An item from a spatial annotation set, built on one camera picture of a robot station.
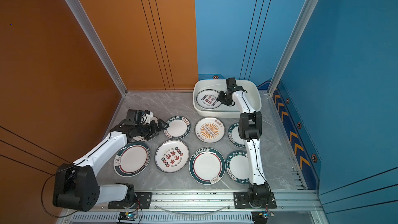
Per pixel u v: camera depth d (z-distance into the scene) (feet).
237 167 2.85
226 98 3.09
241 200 2.38
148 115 2.69
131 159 2.76
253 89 3.61
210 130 3.19
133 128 2.14
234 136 3.15
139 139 2.37
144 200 2.42
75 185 1.37
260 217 2.32
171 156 2.86
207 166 2.72
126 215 2.33
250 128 2.21
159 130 2.45
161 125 2.54
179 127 3.27
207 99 3.70
